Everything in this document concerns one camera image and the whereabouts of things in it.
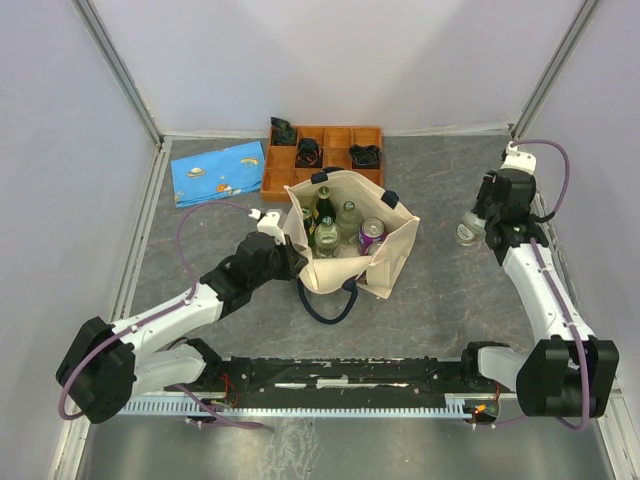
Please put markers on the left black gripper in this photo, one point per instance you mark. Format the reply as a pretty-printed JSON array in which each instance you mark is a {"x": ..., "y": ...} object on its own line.
[{"x": 294, "y": 261}]

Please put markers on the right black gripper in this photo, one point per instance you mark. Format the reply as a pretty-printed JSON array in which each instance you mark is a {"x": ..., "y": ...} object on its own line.
[{"x": 484, "y": 187}]

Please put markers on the clear glass bottle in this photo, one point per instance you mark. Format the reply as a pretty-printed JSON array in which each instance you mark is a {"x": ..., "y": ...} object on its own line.
[
  {"x": 327, "y": 238},
  {"x": 470, "y": 230}
]

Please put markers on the clear bottle green cap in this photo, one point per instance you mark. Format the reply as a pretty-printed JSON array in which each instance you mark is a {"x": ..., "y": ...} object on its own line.
[{"x": 349, "y": 220}]

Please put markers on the cream canvas tote bag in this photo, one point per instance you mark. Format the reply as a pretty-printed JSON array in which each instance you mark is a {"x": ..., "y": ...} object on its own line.
[{"x": 348, "y": 270}]

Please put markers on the purple soda can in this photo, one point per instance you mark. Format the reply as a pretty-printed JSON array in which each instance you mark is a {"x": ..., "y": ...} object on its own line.
[{"x": 372, "y": 230}]

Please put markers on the red soda can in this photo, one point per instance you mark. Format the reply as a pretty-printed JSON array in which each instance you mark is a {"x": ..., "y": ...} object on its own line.
[{"x": 374, "y": 247}]

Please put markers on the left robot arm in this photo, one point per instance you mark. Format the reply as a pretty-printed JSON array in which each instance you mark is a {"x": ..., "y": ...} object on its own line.
[{"x": 108, "y": 364}]

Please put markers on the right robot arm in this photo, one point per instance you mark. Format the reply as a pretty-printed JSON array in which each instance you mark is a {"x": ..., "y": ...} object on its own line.
[{"x": 570, "y": 372}]

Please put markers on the small green cap bottle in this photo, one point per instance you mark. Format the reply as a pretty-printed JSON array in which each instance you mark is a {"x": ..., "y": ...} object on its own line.
[{"x": 309, "y": 225}]

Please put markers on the dark green glass bottle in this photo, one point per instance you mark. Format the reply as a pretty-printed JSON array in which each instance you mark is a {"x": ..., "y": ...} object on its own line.
[{"x": 323, "y": 207}]

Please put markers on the dark rolled sock front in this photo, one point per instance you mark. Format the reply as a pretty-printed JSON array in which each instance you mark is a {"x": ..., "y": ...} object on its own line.
[{"x": 331, "y": 169}]

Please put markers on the dark rolled sock middle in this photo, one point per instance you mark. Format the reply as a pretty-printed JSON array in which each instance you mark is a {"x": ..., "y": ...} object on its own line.
[{"x": 308, "y": 153}]

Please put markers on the blue patterned cloth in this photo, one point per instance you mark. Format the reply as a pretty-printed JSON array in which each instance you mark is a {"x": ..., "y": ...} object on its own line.
[{"x": 218, "y": 174}]

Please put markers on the dark rolled sock back-left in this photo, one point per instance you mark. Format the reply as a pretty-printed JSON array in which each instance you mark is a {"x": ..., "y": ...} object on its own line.
[{"x": 282, "y": 132}]

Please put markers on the wooden compartment tray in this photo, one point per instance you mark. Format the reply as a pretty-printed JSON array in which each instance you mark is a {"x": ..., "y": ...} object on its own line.
[{"x": 282, "y": 170}]

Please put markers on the dark rolled sock right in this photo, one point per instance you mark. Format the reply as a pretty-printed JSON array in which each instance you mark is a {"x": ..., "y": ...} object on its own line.
[{"x": 365, "y": 157}]

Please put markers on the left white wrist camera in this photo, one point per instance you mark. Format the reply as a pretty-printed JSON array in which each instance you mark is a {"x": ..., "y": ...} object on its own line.
[{"x": 271, "y": 223}]

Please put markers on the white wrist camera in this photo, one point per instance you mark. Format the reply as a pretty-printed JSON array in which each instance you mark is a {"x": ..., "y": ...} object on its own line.
[
  {"x": 516, "y": 159},
  {"x": 271, "y": 223}
]

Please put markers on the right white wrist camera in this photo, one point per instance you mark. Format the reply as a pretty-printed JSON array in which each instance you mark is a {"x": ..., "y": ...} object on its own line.
[{"x": 516, "y": 159}]

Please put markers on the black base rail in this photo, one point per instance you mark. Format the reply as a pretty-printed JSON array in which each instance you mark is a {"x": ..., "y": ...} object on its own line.
[{"x": 243, "y": 381}]

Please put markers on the light blue cable duct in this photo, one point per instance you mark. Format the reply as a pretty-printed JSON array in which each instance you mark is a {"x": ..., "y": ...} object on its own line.
[{"x": 171, "y": 404}]

